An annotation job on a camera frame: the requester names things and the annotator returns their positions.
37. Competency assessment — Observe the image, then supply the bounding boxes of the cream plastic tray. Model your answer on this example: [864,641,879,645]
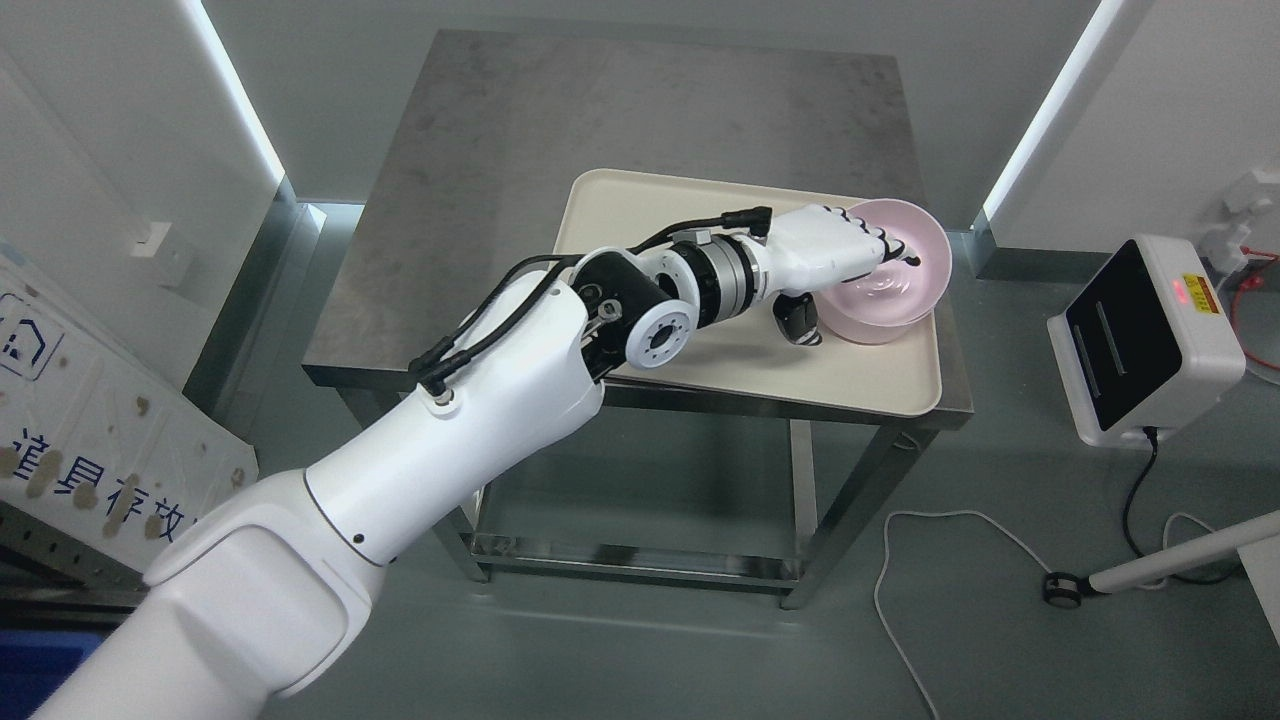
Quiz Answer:
[556,169,943,416]

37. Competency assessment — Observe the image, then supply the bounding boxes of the white black box device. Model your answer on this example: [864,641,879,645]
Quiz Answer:
[1047,234,1247,448]

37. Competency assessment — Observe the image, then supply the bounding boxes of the black power cable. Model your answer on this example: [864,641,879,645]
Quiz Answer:
[1120,427,1242,585]

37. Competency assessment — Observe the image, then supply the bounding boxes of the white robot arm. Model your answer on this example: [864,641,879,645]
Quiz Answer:
[35,208,769,719]

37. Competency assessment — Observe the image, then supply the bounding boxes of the white sign board with text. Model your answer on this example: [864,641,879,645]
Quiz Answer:
[1,247,259,571]

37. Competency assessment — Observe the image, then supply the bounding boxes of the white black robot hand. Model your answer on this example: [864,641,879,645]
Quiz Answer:
[739,204,920,346]

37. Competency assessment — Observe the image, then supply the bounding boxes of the pink bowl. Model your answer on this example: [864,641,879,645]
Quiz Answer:
[817,297,934,346]
[814,199,952,324]

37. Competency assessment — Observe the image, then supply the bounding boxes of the white stand leg with caster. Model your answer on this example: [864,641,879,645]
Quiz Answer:
[1039,510,1279,609]

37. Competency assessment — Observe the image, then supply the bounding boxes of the stainless steel table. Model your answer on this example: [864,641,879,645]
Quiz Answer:
[302,29,973,610]

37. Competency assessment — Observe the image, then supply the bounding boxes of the white wall socket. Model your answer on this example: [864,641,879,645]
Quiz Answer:
[129,222,172,259]

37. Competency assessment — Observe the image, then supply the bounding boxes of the blue bin at lower left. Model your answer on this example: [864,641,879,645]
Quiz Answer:
[1,629,104,719]

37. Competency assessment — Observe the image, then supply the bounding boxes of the red cable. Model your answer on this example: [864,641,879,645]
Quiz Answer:
[1228,252,1280,375]

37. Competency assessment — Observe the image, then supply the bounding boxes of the white floor cable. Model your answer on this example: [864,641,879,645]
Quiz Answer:
[873,510,1053,720]

